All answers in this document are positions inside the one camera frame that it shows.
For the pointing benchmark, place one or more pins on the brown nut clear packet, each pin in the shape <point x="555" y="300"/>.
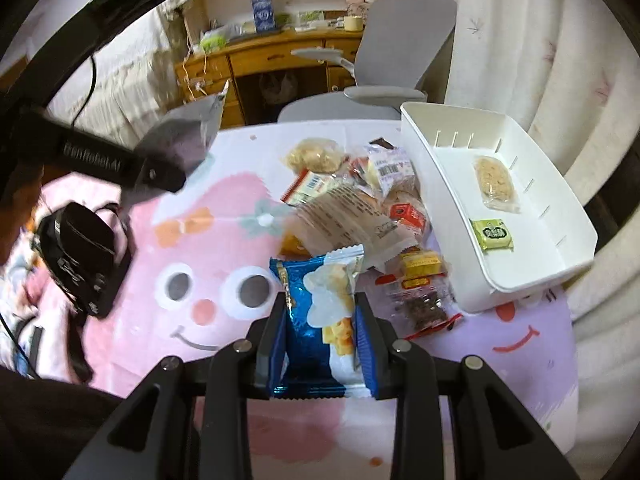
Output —
<point x="425" y="307"/>

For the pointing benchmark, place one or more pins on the puffed snack clear packet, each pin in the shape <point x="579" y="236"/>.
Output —
<point x="315" y="155"/>

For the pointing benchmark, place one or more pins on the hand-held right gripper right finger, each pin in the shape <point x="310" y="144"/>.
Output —
<point x="367" y="352"/>

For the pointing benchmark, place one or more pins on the dark bin under desk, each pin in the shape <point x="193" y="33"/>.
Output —
<point x="276" y="87"/>

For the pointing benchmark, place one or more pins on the blue white snack packet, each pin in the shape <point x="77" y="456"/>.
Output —
<point x="320" y="310"/>

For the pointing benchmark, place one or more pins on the white orange oat stick packet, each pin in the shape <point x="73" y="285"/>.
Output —
<point x="345" y="225"/>

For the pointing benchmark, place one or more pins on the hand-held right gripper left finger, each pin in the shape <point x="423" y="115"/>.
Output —
<point x="272" y="347"/>

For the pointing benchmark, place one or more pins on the green tissue pack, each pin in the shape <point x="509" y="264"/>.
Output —
<point x="216" y="39"/>

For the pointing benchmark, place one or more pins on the grey foil snack packet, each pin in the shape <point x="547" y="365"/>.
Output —
<point x="185" y="132"/>

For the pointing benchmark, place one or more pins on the person's black clothing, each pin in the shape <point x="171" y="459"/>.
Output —
<point x="40" y="425"/>

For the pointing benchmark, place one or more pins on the clear packet with yellow label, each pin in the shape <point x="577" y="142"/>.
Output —
<point x="420" y="265"/>

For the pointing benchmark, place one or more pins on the small green snack packet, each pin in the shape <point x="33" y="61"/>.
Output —
<point x="492" y="235"/>

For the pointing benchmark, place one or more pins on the wooden desk with shelves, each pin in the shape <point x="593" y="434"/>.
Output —
<point x="260" y="55"/>

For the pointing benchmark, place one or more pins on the pale yellow mug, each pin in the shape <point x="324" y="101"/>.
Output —
<point x="353" y="23"/>

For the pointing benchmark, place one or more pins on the rice cracker clear packet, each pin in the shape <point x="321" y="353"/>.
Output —
<point x="495" y="185"/>

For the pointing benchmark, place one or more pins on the cartoon printed tablecloth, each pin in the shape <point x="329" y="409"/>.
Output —
<point x="200" y="240"/>

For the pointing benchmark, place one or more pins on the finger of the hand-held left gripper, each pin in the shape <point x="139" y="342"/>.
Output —
<point x="160" y="175"/>

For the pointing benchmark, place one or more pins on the blue paper gift bag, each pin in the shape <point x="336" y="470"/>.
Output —
<point x="264" y="12"/>

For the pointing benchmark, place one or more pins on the bread packet with barcode label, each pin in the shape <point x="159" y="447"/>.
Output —
<point x="395" y="170"/>

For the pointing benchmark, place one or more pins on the white lace cloth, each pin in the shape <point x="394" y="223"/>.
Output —
<point x="135" y="85"/>

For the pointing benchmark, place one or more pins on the red white barcode snack packet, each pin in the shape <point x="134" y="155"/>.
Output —
<point x="310" y="187"/>

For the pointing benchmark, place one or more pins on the grey office chair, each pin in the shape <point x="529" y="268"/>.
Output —
<point x="400" y="40"/>

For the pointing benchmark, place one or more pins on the white plastic bin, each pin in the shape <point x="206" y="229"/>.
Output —
<point x="545" y="220"/>

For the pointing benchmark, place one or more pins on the black handbag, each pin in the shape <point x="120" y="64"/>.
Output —
<point x="80" y="255"/>

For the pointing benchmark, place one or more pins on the clear packet with red label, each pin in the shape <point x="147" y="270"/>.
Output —
<point x="407" y="217"/>

